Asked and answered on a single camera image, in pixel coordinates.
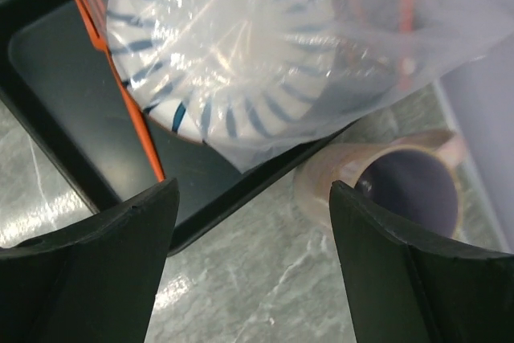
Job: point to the white blue striped plate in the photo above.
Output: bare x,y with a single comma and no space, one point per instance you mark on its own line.
221,70

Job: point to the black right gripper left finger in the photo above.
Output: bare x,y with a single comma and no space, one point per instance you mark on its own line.
93,281

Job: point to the beige mug purple inside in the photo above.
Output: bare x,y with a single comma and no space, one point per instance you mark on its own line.
413,177

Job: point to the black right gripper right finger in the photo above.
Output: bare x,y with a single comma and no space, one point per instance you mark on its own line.
407,284

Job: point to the black rectangular tray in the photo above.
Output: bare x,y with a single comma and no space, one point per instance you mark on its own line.
64,94

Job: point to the clear bag with red zipper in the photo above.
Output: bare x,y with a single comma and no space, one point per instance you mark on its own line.
386,49

